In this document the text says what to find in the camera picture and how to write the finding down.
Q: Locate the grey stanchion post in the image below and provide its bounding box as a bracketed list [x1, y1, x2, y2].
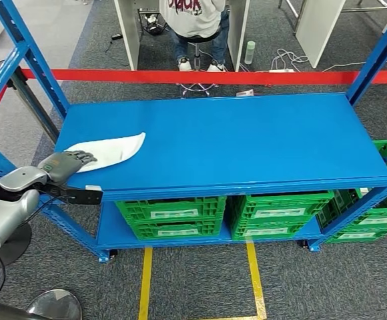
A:
[0, 61, 61, 145]

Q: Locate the black round stool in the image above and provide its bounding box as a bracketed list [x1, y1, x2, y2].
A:
[176, 28, 221, 98]

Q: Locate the white desk side panel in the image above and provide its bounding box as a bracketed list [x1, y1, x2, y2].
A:
[227, 0, 251, 73]
[114, 0, 143, 71]

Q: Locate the white cable bundle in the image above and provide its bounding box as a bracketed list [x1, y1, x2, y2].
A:
[270, 48, 310, 71]

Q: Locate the long white cable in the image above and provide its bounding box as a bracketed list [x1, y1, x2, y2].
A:
[323, 61, 387, 73]

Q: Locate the seated person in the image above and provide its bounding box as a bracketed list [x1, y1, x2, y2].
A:
[159, 0, 231, 73]

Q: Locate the chrome round base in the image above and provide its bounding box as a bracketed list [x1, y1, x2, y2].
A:
[27, 289, 82, 320]

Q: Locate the pale green bottle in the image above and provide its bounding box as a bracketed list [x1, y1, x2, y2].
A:
[244, 40, 256, 66]

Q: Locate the white curved plastic part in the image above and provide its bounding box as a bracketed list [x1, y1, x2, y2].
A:
[64, 131, 147, 174]

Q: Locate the blue metal shelf rack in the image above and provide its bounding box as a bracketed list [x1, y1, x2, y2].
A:
[0, 0, 387, 265]

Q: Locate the black cable bundle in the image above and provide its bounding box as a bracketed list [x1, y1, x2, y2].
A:
[140, 11, 172, 37]

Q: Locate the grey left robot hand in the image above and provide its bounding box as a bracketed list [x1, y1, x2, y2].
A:
[38, 150, 98, 185]

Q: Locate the yellow floor tape line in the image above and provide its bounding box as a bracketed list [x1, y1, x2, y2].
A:
[200, 241, 268, 320]

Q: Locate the grey metal desk frame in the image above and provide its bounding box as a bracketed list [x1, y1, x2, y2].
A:
[277, 0, 387, 21]

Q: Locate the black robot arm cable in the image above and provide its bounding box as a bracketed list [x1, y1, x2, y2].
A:
[0, 194, 68, 311]

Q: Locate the black power adapter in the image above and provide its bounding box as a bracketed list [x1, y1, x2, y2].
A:
[105, 33, 123, 54]

